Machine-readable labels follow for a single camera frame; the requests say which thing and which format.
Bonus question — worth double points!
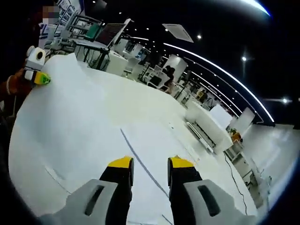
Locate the white printer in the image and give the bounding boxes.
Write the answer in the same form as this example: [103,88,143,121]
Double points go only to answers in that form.
[185,100,234,154]

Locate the person's left hand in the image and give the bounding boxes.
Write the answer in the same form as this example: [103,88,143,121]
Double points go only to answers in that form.
[10,68,36,95]

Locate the dark display screen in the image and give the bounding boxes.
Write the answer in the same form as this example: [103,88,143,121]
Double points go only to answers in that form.
[96,18,131,49]

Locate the green plastic panel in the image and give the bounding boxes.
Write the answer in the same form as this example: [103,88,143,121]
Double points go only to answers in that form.
[85,23,103,40]

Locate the ceiling air conditioner unit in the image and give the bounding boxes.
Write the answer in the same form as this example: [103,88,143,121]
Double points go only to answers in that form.
[162,23,195,43]

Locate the white table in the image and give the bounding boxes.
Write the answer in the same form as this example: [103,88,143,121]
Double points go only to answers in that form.
[8,60,261,225]

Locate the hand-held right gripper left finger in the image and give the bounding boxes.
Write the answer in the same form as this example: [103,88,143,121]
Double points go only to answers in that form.
[40,156,135,225]

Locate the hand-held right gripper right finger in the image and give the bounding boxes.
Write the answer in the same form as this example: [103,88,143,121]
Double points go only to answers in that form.
[167,156,256,225]

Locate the black power cable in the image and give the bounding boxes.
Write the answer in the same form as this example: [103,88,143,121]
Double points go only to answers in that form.
[224,152,249,209]

